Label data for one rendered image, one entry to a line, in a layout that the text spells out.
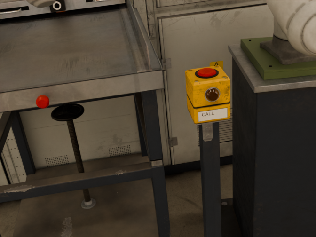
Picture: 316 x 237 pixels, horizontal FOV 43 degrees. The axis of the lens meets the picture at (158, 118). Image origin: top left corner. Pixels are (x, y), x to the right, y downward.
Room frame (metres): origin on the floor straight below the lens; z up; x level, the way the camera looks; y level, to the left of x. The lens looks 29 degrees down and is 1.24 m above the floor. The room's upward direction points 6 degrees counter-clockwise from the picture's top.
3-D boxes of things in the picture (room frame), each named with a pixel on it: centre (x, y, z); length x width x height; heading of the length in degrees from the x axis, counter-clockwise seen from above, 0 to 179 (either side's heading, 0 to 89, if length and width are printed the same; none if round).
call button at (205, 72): (0.79, -0.11, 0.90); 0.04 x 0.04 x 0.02
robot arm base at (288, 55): (1.19, -0.45, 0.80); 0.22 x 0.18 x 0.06; 7
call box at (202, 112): (0.79, -0.11, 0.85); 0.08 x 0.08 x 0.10; 5
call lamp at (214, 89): (0.74, -0.12, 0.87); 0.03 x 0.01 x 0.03; 95
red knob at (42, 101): (0.92, 0.28, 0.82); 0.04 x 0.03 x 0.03; 5
